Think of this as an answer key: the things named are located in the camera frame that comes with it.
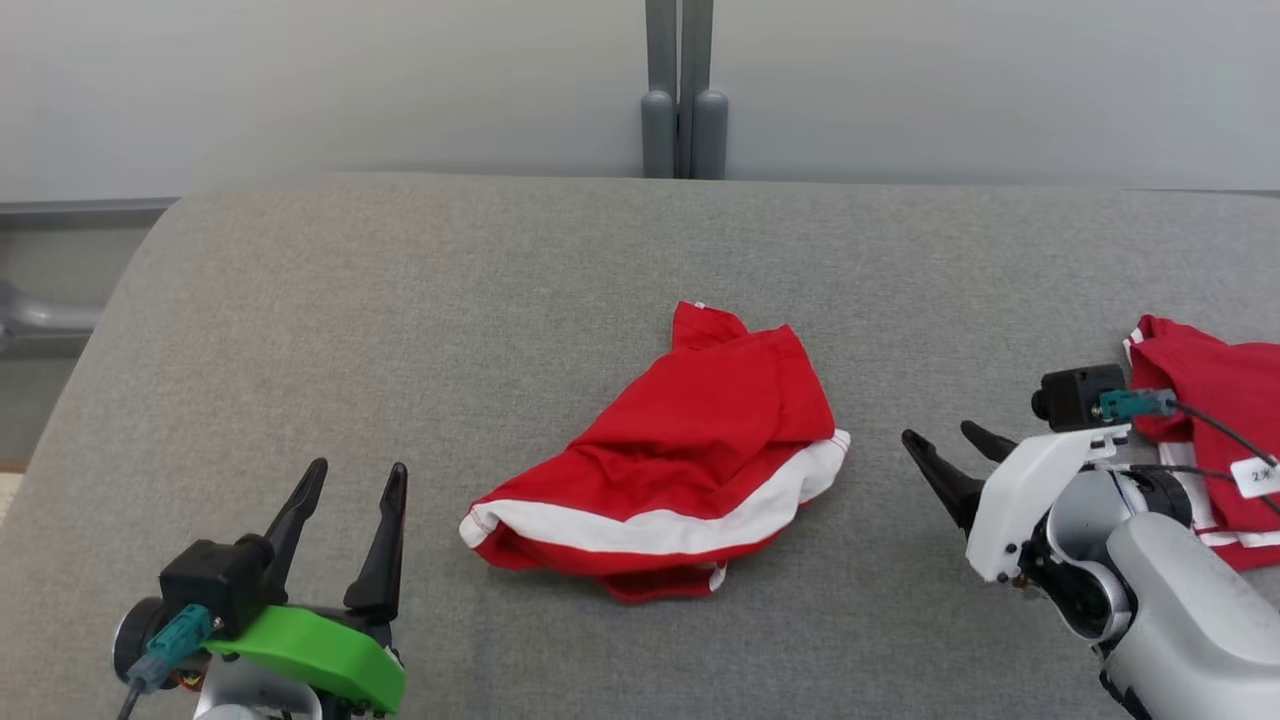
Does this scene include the white cable label tag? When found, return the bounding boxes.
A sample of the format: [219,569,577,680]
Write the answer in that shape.
[1230,457,1280,499]

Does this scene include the red t-shirt white sleeves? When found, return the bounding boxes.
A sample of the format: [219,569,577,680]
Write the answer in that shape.
[1122,314,1280,574]

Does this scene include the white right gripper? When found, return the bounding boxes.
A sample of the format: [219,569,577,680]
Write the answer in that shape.
[902,420,1131,585]

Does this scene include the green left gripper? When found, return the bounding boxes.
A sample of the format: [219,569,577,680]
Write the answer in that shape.
[203,458,409,717]

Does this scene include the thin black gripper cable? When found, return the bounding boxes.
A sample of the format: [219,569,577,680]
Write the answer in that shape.
[1120,462,1280,521]

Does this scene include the grey partition base rail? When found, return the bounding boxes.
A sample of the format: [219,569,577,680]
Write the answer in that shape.
[0,197,183,217]
[1130,185,1280,198]

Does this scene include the red shorts white stripe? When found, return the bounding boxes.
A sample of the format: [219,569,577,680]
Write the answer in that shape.
[459,300,852,605]

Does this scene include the black camera cable teal plug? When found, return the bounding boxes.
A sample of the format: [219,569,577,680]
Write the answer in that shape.
[116,603,217,720]
[1098,388,1280,471]

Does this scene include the grey partition post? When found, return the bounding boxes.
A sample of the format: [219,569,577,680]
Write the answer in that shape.
[680,0,730,181]
[640,0,679,180]

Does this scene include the grey metal furniture leg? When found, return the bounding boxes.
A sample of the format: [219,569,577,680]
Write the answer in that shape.
[0,280,103,357]

